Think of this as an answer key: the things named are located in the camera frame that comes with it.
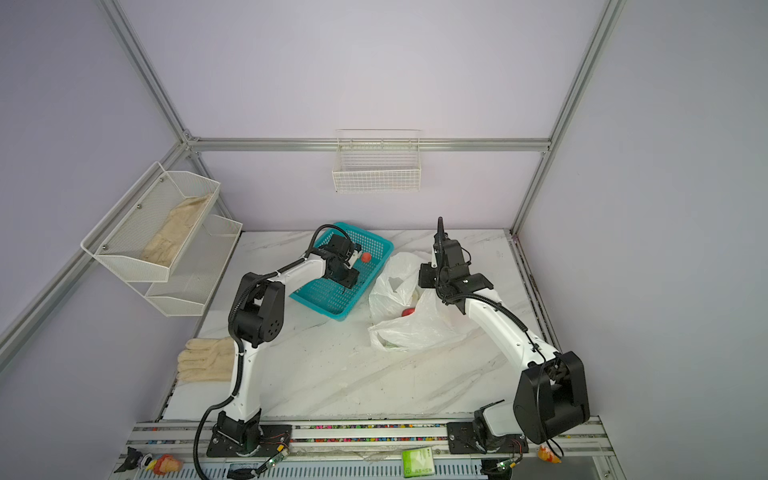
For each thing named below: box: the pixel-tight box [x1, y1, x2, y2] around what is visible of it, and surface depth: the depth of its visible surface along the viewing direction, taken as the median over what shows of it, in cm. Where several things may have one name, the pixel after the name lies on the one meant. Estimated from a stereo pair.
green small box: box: [402, 447, 435, 478], surface depth 70 cm
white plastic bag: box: [368, 251, 470, 353], surface depth 83 cm
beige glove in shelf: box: [140, 193, 212, 268], surface depth 81 cm
